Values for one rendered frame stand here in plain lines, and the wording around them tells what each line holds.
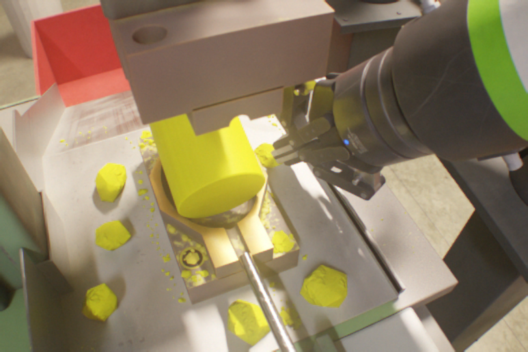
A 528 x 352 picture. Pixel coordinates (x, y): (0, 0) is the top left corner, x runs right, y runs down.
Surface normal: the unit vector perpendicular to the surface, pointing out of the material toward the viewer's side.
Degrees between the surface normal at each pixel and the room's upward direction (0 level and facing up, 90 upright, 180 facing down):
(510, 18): 68
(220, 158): 17
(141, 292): 0
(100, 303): 29
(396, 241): 0
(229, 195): 106
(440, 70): 73
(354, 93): 64
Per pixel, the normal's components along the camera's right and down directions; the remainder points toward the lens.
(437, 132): -0.54, 0.72
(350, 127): -0.76, 0.41
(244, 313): -0.44, -0.66
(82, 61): 0.40, 0.72
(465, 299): -0.95, 0.23
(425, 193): 0.02, -0.63
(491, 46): -0.85, 0.12
